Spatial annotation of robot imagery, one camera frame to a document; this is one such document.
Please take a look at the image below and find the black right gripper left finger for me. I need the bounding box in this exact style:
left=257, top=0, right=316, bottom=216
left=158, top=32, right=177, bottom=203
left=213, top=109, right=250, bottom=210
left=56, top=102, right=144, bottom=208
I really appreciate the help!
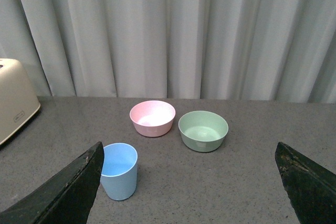
left=1, top=142, right=104, bottom=223

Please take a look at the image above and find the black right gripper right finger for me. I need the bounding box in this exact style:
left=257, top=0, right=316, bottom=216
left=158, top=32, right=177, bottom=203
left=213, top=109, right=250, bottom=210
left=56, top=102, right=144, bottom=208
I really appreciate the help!
left=275, top=142, right=335, bottom=223

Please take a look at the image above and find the light blue plastic cup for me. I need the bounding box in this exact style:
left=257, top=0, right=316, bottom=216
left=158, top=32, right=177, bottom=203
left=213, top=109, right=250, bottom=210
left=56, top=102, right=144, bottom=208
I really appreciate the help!
left=100, top=143, right=138, bottom=201

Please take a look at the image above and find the cream white toaster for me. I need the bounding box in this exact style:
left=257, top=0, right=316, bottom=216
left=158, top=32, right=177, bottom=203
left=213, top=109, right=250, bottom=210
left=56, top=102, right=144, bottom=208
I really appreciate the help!
left=1, top=58, right=40, bottom=144

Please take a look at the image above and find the pink plastic bowl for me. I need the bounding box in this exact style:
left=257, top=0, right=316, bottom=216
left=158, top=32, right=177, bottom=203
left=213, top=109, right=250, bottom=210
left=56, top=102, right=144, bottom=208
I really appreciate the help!
left=129, top=100, right=176, bottom=137

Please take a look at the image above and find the green plastic bowl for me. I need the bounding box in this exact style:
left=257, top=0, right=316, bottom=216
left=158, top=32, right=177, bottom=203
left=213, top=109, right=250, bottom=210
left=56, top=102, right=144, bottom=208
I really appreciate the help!
left=178, top=111, right=229, bottom=153

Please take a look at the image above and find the grey pleated curtain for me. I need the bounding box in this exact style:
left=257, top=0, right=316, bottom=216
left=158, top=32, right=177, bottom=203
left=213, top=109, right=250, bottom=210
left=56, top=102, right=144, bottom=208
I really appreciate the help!
left=1, top=0, right=335, bottom=103

